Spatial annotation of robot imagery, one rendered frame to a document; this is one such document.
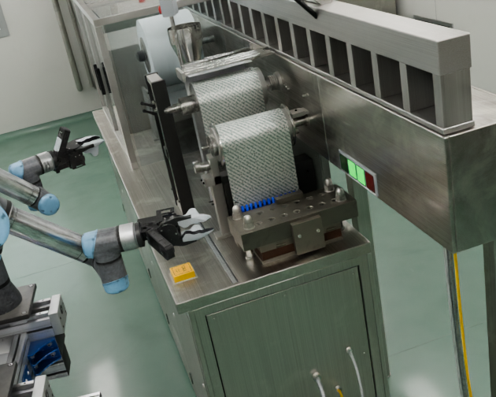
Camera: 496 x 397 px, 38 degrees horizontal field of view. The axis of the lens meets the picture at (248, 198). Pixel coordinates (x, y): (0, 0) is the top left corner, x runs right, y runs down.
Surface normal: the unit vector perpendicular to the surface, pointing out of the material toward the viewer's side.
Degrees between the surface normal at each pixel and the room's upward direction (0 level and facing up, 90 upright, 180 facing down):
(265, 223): 0
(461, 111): 90
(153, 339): 0
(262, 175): 90
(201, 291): 0
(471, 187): 90
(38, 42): 90
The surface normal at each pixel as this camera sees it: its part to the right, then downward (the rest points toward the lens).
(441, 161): -0.94, 0.28
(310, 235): 0.29, 0.34
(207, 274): -0.18, -0.90
